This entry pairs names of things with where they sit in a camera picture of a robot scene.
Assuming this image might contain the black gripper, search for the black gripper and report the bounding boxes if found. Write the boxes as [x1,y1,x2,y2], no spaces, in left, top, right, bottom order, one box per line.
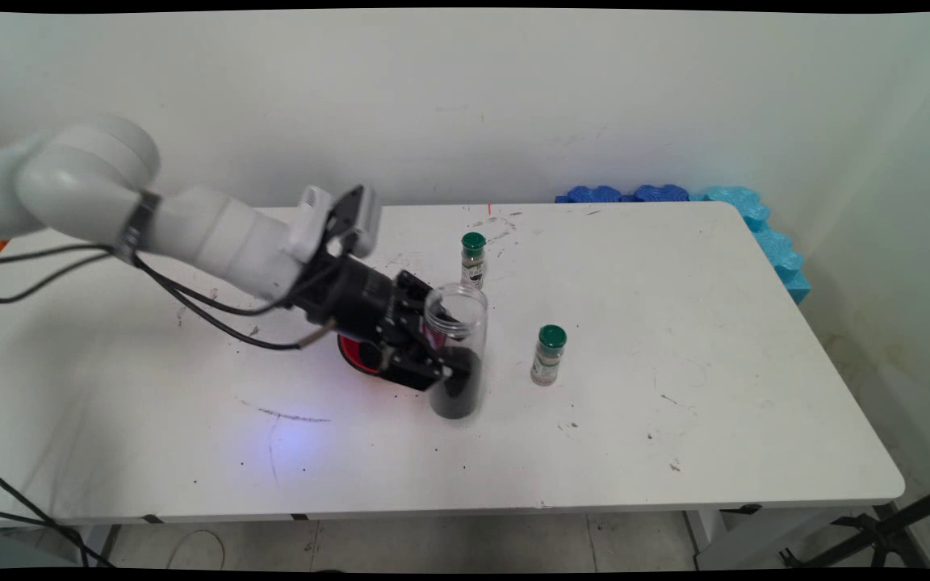
[291,252,470,394]

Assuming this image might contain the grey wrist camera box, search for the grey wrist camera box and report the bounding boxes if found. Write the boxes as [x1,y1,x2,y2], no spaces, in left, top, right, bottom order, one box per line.
[326,184,383,259]

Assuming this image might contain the cyan foam piece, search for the cyan foam piece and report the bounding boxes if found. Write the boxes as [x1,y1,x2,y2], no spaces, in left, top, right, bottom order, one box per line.
[691,186,811,305]

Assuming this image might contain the red bowl black rim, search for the red bowl black rim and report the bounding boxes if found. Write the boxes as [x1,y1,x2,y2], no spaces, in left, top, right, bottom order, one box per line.
[337,332,389,378]

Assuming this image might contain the white table leg frame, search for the white table leg frame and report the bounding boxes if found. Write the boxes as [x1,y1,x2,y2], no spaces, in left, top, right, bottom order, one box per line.
[687,507,878,570]

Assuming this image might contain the thin cable loop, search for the thin cable loop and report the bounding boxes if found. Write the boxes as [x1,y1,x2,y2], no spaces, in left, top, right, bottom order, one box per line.
[166,529,226,570]

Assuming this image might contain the green cap spice bottle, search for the green cap spice bottle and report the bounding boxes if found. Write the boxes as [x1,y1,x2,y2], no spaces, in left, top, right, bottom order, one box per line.
[530,324,568,387]
[460,232,488,291]

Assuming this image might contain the clear plastic jar black seeds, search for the clear plastic jar black seeds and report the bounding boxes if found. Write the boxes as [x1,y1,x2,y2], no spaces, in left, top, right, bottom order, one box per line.
[423,282,488,420]

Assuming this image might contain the black strap on arm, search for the black strap on arm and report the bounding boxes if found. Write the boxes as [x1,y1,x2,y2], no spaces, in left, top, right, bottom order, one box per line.
[114,191,163,263]

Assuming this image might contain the black tripod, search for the black tripod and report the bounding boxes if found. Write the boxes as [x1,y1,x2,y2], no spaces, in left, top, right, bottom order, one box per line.
[780,478,930,570]

